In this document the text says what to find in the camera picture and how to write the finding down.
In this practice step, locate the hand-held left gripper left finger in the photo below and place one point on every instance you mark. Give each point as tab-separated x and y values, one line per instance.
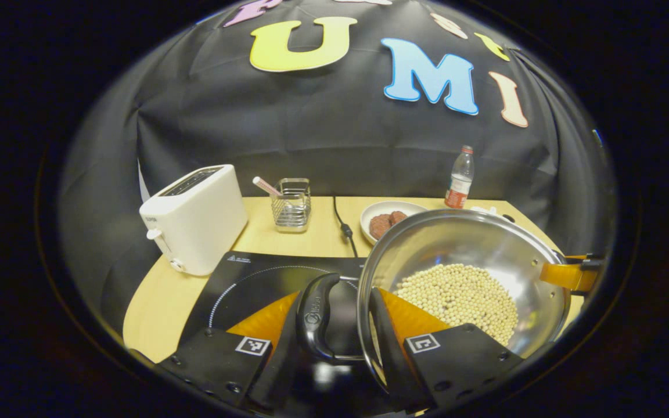
273	377

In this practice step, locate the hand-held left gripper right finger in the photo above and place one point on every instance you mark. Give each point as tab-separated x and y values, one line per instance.
389	354

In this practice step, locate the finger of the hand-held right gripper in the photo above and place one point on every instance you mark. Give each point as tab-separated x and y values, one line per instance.
567	274

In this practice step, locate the black induction cooktop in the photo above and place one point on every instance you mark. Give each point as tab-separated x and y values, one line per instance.
253	278

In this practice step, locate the pile of soybeans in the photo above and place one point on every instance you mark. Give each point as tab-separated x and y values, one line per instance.
462	296

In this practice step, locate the white divided dish with beans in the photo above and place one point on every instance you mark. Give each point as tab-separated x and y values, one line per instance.
485	210

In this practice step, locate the brown meat patty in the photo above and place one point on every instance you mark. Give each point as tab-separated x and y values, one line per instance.
398	217
380	226

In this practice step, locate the plastic bottle with red label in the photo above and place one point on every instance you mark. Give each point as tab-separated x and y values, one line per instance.
459	186

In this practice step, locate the white round plate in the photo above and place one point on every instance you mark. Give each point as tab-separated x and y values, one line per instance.
387	207

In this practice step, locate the white toaster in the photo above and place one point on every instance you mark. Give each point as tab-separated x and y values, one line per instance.
201	226

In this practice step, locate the pink straw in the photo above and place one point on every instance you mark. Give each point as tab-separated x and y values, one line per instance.
266	186

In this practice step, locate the black backdrop cloth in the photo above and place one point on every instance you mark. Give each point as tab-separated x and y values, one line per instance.
311	128

